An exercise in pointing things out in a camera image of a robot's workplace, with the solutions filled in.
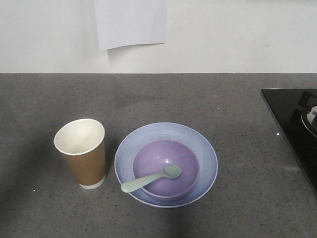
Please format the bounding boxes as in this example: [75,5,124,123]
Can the purple plastic bowl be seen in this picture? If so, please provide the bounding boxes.
[133,140,200,201]

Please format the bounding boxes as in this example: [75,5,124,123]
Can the white plastic spoon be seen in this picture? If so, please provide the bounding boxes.
[121,166,182,193]

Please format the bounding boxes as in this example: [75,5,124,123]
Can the brown paper cup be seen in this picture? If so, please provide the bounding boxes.
[53,119,106,189]

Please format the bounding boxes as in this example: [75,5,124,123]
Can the light blue plate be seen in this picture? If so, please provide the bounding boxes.
[114,122,218,208]

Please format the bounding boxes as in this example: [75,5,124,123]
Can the black gas stove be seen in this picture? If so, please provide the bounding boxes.
[261,88,317,193]

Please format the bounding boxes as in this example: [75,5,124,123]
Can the white paper on wall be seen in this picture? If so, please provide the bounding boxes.
[95,0,168,50]

